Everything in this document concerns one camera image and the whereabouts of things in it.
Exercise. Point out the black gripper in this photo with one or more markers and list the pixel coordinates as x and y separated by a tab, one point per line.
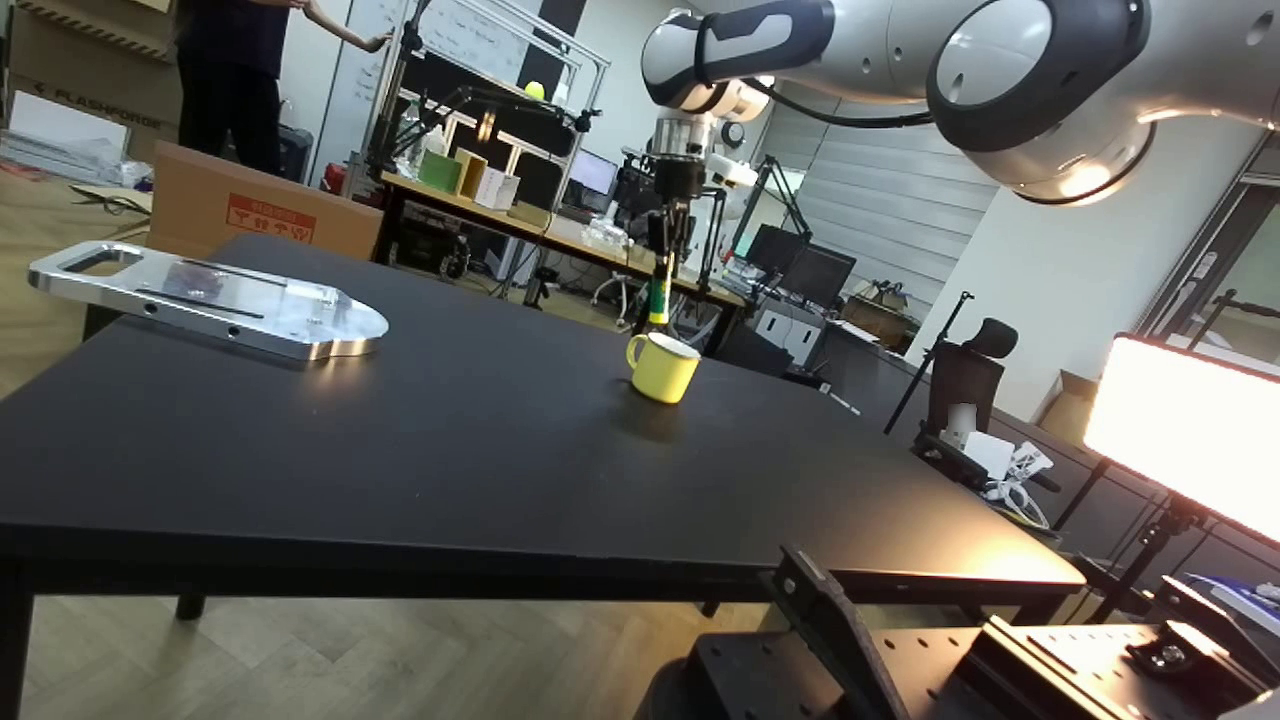
677	185

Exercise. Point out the green yellow toy bottle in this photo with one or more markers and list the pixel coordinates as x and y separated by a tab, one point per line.
659	306

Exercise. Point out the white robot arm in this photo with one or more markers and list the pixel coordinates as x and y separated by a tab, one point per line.
1041	83

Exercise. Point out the yellow cup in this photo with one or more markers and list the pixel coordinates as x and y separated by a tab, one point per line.
663	369

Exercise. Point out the black monitor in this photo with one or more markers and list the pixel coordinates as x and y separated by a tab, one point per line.
800	264

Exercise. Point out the long wooden table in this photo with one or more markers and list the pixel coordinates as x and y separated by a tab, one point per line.
532	225

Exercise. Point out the green tennis ball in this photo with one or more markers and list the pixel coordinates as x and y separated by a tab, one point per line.
532	88

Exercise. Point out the black office chair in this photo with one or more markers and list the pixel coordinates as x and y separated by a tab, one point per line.
965	374

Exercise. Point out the white plastic device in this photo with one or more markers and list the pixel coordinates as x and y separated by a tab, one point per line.
995	462

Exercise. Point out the brown cardboard box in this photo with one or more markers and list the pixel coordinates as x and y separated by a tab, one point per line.
253	204

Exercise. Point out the shiny metal plate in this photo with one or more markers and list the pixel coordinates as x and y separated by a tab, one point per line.
240	306

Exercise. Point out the person in dark clothes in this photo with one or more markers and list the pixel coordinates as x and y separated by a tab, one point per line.
227	64

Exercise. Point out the bright light panel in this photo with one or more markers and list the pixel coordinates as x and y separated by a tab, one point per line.
1187	424

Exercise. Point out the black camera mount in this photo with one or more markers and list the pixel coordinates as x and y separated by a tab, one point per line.
855	660

